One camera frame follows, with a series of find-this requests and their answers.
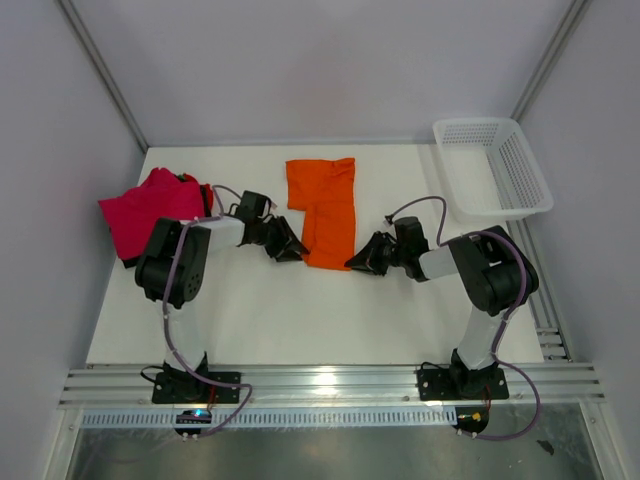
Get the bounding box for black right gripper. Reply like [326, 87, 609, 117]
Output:
[345, 231, 408, 277]

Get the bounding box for slotted grey cable duct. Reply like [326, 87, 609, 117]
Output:
[79, 406, 456, 429]

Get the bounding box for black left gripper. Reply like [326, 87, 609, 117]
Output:
[253, 216, 307, 263]

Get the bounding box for right controller board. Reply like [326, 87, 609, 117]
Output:
[454, 409, 490, 436]

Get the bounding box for red folded t shirt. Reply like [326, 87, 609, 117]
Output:
[177, 173, 216, 216]

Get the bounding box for orange t shirt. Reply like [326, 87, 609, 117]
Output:
[286, 158, 356, 271]

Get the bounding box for left controller board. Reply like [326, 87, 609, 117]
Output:
[173, 408, 212, 436]

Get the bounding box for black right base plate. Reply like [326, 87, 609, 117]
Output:
[416, 365, 510, 401]

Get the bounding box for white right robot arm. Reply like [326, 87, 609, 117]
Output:
[345, 216, 539, 401]

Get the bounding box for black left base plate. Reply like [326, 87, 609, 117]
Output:
[151, 370, 241, 405]

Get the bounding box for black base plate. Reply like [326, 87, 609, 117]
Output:
[416, 365, 510, 401]
[151, 370, 241, 405]

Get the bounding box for controller board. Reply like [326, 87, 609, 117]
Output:
[454, 409, 490, 436]
[173, 408, 212, 436]

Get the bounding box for pink folded t shirt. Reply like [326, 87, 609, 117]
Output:
[98, 168, 214, 268]

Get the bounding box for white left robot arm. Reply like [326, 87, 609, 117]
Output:
[134, 191, 309, 402]

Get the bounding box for white plastic basket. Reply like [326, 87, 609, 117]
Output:
[432, 117, 554, 223]

